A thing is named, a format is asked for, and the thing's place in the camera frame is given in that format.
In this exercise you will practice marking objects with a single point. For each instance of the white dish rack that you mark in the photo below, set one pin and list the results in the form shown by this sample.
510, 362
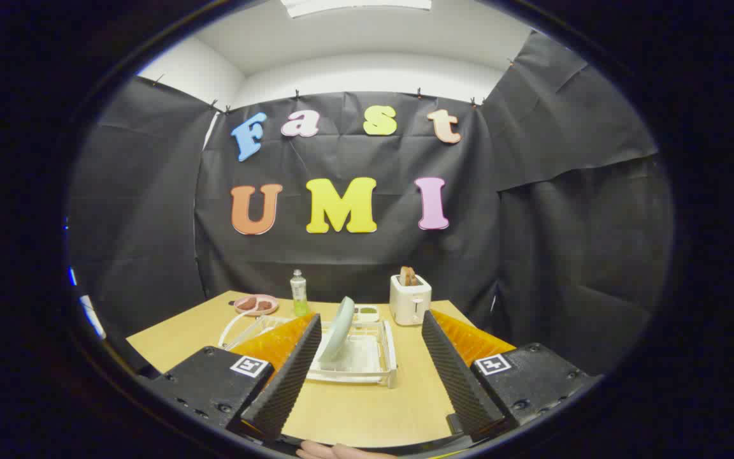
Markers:
367, 360

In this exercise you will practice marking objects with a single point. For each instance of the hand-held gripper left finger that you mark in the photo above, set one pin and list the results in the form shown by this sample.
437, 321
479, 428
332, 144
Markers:
287, 376

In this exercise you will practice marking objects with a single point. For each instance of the white divided food tray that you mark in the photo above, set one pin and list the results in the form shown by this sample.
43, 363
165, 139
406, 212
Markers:
367, 317

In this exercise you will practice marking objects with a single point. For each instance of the blue white panel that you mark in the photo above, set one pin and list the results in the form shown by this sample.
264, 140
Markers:
90, 312

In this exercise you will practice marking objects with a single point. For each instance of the white toaster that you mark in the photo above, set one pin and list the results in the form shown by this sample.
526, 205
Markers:
408, 306

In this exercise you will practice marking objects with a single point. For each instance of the light green plate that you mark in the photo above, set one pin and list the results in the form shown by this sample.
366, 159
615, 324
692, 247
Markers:
339, 331

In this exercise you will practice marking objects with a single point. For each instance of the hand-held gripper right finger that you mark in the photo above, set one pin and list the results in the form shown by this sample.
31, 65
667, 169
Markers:
456, 370

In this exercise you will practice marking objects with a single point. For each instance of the green liquid bottle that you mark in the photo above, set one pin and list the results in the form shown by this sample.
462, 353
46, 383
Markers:
299, 296

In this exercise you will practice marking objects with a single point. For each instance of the ceiling light panel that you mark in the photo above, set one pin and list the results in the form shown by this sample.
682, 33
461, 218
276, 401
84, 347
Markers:
354, 5

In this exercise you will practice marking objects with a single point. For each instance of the black backdrop cloth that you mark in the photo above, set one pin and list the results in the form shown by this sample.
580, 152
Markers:
354, 255

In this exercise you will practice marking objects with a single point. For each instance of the brown bread slice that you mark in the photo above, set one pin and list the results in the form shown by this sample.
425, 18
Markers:
408, 275

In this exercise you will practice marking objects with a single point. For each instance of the pink divided plate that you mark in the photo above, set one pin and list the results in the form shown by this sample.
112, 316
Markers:
256, 312

